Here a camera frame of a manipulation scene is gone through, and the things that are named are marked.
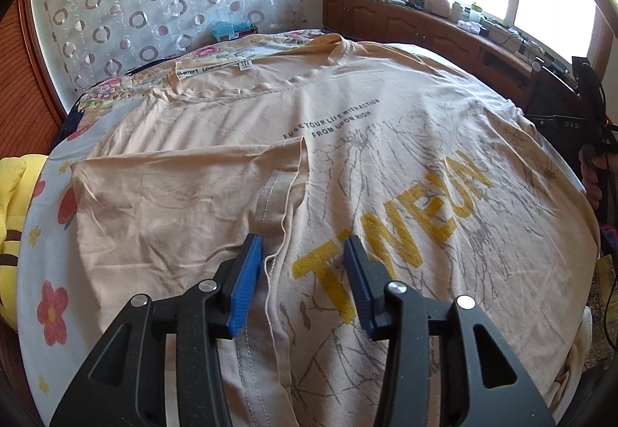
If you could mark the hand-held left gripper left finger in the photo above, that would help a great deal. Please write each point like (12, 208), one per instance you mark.
(246, 284)

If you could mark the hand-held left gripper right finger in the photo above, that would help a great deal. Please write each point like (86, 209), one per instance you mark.
(359, 287)

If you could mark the beige printed t-shirt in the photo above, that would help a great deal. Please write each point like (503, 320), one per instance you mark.
(386, 142)

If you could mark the person's right hand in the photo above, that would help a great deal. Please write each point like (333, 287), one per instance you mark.
(590, 181)

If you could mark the white plastic jug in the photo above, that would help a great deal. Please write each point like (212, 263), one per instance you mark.
(440, 2)

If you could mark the white floral bed sheet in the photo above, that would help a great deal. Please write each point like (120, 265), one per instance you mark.
(53, 224)

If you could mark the wooden cabinet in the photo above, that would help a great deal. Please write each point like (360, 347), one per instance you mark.
(386, 21)

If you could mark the rose pattern quilt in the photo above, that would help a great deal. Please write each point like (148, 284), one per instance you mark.
(111, 91)

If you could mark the yellow plush toy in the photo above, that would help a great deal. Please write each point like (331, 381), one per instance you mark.
(14, 195)

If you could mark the blue plastic bag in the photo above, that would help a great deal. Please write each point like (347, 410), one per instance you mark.
(227, 29)

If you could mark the wooden headboard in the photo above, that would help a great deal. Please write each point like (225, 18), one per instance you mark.
(24, 84)

